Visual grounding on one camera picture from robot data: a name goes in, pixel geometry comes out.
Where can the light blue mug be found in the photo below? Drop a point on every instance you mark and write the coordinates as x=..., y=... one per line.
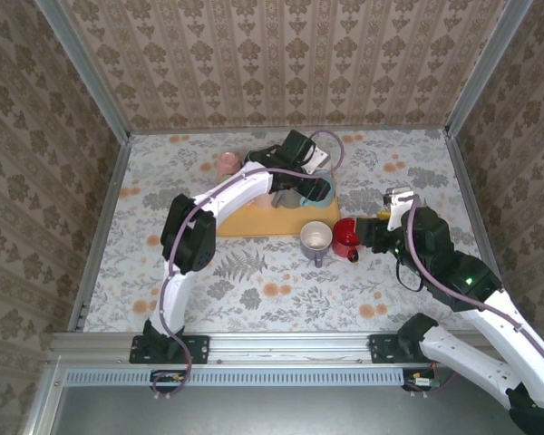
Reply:
x=306, y=201

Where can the red mug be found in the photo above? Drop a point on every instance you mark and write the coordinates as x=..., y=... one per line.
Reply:
x=342, y=235

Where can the lavender mug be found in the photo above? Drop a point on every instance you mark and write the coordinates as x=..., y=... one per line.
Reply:
x=316, y=235

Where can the salmon pink mug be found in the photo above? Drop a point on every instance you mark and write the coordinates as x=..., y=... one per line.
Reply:
x=229, y=162

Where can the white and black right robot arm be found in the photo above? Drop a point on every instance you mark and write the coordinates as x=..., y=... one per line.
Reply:
x=458, y=353

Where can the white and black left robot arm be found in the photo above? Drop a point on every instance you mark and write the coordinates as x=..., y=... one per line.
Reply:
x=236, y=190

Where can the yellow plastic tray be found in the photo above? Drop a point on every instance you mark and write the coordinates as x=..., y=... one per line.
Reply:
x=272, y=222

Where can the floral tablecloth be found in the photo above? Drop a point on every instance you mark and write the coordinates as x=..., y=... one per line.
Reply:
x=435, y=154

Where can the small connector board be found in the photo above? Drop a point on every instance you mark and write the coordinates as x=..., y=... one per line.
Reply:
x=168, y=377
x=419, y=381

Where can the aluminium side rail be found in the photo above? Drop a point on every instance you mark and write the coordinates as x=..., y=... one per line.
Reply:
x=471, y=204
x=103, y=222

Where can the aluminium back rail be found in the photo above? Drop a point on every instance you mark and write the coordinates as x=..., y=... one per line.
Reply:
x=208, y=131

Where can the aluminium front rail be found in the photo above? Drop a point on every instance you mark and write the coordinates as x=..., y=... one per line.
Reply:
x=290, y=346

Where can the aluminium corner post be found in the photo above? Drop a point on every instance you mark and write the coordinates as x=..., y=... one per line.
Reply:
x=486, y=68
x=87, y=72

